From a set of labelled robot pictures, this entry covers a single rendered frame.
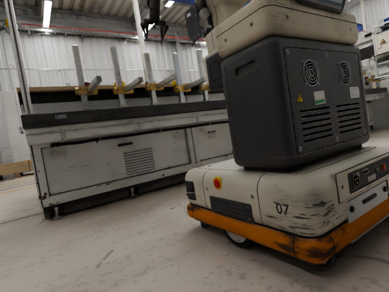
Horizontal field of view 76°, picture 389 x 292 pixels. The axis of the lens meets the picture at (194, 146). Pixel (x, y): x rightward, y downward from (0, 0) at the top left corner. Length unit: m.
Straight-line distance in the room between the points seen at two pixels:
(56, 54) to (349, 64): 8.96
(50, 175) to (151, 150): 0.77
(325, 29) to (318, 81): 0.20
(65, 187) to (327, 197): 1.71
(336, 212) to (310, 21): 0.59
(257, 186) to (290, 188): 0.12
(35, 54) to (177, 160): 7.71
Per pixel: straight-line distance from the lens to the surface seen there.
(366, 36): 5.96
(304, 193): 0.73
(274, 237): 0.83
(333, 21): 1.10
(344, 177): 0.84
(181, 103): 2.05
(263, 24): 0.82
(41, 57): 9.46
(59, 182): 2.03
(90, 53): 9.71
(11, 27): 1.92
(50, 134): 1.80
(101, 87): 2.04
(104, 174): 2.07
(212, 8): 1.33
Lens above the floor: 0.44
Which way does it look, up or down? 3 degrees down
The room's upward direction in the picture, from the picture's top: 9 degrees counter-clockwise
